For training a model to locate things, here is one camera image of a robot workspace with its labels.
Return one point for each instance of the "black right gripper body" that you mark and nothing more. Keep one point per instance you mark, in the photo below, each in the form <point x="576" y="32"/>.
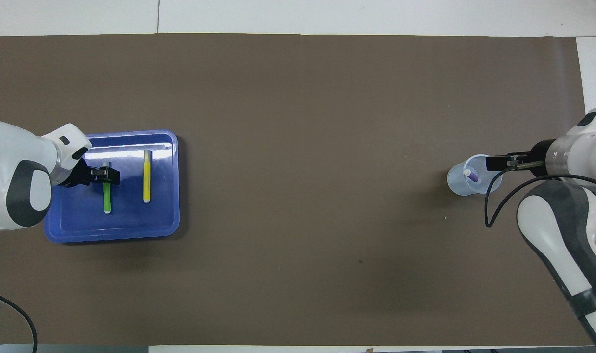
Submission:
<point x="540" y="159"/>

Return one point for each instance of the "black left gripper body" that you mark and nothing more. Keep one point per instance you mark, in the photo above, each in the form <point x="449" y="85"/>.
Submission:
<point x="79" y="175"/>

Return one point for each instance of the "green pen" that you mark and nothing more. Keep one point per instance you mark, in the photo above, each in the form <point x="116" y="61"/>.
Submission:
<point x="107" y="198"/>

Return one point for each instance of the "purple pen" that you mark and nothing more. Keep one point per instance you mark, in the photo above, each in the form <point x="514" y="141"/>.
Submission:
<point x="473" y="177"/>

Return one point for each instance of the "yellow pen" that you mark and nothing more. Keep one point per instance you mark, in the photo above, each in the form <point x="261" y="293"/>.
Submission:
<point x="147" y="176"/>

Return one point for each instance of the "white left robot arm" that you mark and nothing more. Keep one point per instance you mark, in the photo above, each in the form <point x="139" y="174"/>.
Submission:
<point x="13" y="162"/>

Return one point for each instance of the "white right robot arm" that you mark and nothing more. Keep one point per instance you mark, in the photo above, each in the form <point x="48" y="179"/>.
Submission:
<point x="562" y="235"/>

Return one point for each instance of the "clear plastic cup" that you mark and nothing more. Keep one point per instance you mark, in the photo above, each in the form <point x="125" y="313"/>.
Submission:
<point x="459" y="184"/>

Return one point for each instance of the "blue plastic tray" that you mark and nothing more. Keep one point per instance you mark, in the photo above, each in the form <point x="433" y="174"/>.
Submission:
<point x="131" y="220"/>

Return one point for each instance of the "brown table mat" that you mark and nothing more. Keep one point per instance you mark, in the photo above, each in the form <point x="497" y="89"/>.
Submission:
<point x="298" y="147"/>

